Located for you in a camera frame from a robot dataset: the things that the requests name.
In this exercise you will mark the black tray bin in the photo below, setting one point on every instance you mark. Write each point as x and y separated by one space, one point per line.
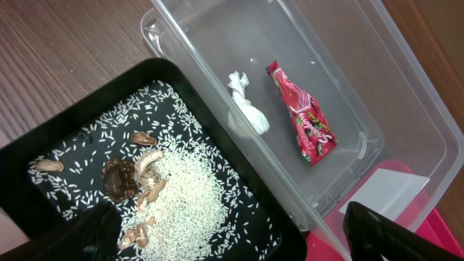
32 211

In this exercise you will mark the red serving tray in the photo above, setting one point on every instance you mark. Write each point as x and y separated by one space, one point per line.
394 190

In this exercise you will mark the white tissue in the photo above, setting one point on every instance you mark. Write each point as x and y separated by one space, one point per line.
238 83

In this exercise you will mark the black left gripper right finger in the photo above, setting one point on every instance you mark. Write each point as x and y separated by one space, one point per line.
373 237

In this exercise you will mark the clear plastic bin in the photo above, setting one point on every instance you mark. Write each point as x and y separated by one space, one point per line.
348 54

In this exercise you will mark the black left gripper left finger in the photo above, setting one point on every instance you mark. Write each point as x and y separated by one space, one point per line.
91 236

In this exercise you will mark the red candy wrapper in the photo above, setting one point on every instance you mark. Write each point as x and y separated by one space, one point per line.
314 135

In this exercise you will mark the rice and food scraps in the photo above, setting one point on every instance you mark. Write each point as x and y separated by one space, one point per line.
204 211

